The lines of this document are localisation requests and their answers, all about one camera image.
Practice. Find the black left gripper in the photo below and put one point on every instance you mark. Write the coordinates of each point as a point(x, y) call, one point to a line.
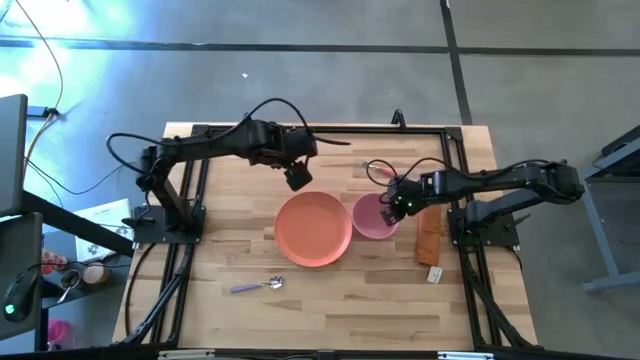
point(297, 145)

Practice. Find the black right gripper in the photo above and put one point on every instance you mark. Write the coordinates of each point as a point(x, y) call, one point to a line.
point(410, 192)

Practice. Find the pink bowl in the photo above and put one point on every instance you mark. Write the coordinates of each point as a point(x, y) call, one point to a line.
point(367, 220)

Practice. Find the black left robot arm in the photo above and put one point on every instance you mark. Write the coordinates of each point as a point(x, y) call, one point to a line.
point(210, 145)

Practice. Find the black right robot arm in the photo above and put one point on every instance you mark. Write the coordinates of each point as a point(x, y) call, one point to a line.
point(525, 177)

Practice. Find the black table edge clamp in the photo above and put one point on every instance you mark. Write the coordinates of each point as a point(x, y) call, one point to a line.
point(398, 119)

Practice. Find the orange round plate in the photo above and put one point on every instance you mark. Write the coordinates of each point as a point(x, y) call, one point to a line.
point(312, 230)

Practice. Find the grey metal cart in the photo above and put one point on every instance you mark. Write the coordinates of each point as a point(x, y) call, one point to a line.
point(612, 165)

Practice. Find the white paper sheet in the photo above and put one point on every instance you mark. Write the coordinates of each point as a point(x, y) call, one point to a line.
point(107, 220)

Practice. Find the black desk beam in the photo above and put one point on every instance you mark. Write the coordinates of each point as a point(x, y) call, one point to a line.
point(75, 222)

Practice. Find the brown round cup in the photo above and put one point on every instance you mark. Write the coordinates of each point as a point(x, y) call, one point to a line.
point(96, 273)

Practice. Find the black power adapter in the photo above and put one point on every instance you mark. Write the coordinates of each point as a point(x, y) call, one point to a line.
point(42, 112)

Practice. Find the metal cup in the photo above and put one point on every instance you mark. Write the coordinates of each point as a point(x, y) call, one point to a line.
point(70, 280)

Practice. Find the red patterned object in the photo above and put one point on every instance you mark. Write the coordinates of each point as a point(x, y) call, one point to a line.
point(52, 260)

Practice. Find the dark grey monitor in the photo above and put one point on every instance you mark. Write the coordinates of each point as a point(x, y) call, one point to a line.
point(11, 150)

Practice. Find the dark desk surface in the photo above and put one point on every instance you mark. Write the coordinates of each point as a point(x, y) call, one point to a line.
point(17, 240)

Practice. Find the pink plastic object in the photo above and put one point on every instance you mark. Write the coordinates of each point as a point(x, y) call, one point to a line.
point(57, 332)

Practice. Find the black computer mouse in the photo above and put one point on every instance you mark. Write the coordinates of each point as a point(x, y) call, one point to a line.
point(20, 295)

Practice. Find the black aluminium table frame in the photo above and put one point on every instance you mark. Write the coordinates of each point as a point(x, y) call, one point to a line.
point(350, 131)

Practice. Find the silver frame bracket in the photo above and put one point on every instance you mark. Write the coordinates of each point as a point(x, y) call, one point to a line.
point(185, 355)
point(465, 355)

